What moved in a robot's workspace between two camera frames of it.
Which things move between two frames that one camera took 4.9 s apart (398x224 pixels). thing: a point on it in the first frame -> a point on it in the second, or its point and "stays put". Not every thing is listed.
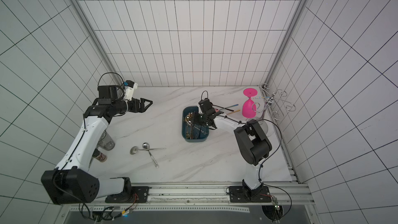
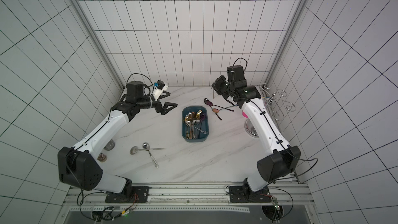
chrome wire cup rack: x=273 y=100 stays put
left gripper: x=142 y=109 -> x=164 y=110
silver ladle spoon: x=134 y=150 stays put
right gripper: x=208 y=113 -> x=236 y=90
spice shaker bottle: x=99 y=156 stays put
